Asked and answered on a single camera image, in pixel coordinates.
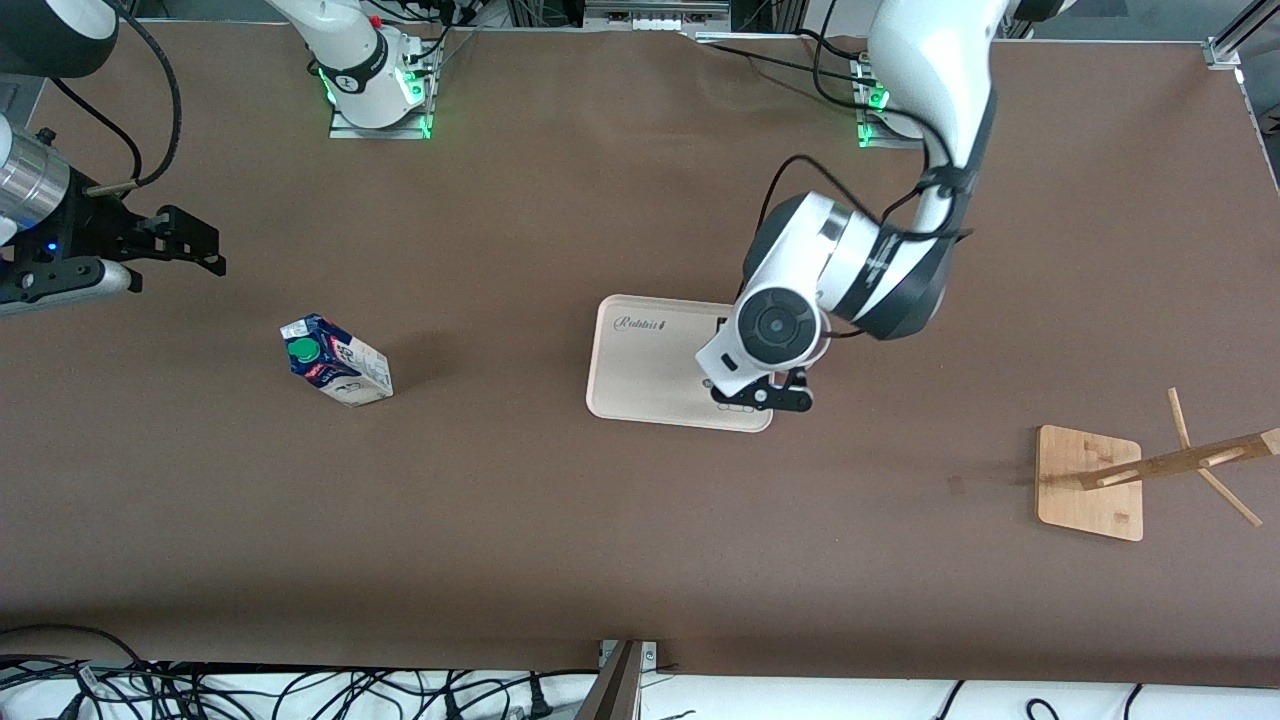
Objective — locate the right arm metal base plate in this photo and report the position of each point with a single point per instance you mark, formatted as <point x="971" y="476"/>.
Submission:
<point x="345" y="130"/>

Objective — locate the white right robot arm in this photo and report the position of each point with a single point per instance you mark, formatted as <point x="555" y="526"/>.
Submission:
<point x="350" y="50"/>

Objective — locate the blue white milk carton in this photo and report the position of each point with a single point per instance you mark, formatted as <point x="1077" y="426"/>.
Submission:
<point x="345" y="375"/>

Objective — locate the metal corner bracket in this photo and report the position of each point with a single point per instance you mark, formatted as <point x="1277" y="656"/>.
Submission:
<point x="1222" y="55"/>

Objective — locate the dark metal camera pole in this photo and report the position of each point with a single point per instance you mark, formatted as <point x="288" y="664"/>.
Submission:
<point x="615" y="690"/>

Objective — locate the grey power strip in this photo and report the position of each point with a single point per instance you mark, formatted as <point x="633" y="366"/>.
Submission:
<point x="655" y="18"/>

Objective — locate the aluminium frame profile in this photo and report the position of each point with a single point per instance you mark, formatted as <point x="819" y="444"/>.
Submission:
<point x="1255" y="22"/>

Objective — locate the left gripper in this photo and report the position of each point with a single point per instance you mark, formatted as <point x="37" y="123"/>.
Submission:
<point x="721" y="323"/>

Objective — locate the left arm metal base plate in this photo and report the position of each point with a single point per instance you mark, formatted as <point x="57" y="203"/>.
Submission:
<point x="870" y="140"/>

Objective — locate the cream rabbit print tray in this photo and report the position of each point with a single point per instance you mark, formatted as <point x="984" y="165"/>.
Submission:
<point x="650" y="370"/>

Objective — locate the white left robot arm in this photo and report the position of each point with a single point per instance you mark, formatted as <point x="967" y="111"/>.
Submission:
<point x="930" y="70"/>

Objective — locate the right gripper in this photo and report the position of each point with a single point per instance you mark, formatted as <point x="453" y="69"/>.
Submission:
<point x="95" y="231"/>

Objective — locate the bamboo cup rack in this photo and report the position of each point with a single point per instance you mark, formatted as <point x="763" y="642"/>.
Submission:
<point x="1085" y="500"/>

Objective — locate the small metal table bracket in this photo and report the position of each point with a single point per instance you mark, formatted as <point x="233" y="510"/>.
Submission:
<point x="648" y="655"/>

